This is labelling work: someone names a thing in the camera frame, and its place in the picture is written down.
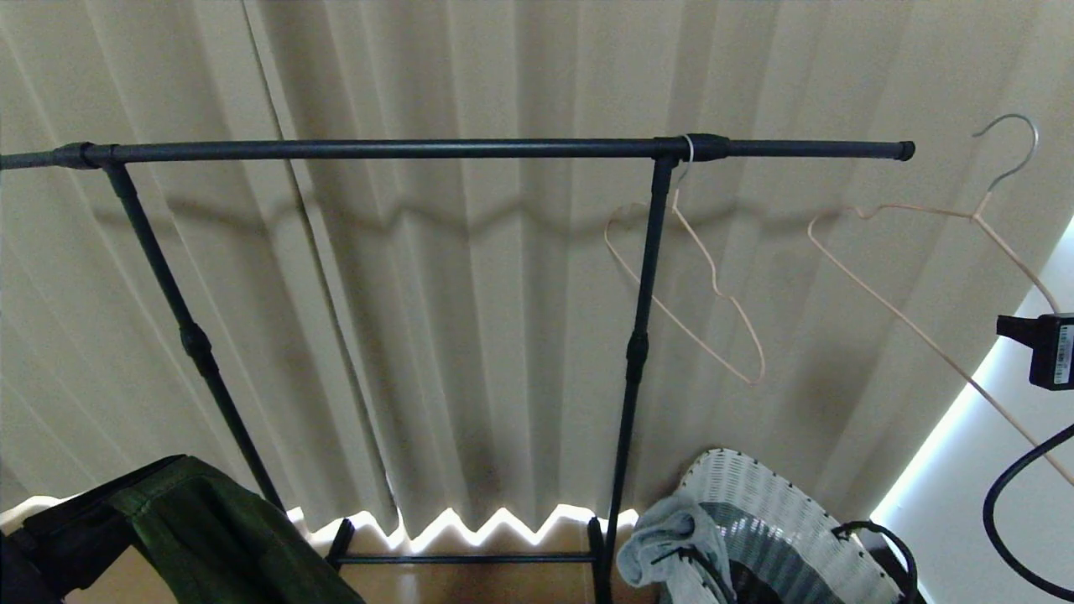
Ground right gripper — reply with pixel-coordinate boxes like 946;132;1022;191
997;312;1074;391

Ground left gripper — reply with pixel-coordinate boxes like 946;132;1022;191
0;513;148;604

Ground pink clothes hanger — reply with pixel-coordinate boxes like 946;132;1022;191
807;113;1074;487
604;159;766;387

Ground green long-sleeved shirt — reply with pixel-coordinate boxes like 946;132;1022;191
109;456;366;604

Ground white laundry basket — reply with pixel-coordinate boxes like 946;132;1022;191
663;449;920;604

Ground black clothes rack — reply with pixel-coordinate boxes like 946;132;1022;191
0;133;915;604

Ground pale grey shorts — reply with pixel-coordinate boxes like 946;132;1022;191
617;493;739;604

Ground beige curtain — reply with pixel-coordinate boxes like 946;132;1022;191
0;0;1074;555

